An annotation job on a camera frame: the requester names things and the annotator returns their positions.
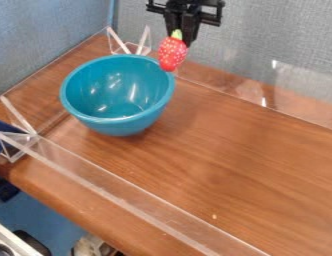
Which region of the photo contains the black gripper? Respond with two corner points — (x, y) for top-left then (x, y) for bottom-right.
(146, 0), (225, 46)

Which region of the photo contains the red toy strawberry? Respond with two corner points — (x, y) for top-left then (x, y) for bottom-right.
(158, 29), (188, 72)

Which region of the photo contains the blue plastic bowl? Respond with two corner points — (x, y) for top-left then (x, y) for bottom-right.
(59, 55), (176, 136)

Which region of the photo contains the clear acrylic back barrier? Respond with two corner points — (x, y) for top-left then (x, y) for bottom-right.
(106, 25), (332, 132)

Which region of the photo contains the clear acrylic barrier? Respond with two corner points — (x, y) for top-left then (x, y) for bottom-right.
(106, 25), (332, 132)
(0, 28), (110, 134)
(0, 132), (270, 256)

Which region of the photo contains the clear acrylic left barrier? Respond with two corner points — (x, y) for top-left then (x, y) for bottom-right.
(0, 28), (110, 134)

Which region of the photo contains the clear acrylic front barrier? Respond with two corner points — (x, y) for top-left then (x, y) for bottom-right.
(0, 132), (270, 256)

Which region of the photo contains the dark blue clamp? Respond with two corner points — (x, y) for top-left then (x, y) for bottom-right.
(0, 120), (22, 202)

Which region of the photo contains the white crumpled object below table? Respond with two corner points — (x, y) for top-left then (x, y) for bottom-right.
(71, 234), (115, 256)

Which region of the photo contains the black and silver equipment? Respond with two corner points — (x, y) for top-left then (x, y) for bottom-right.
(0, 224), (51, 256)

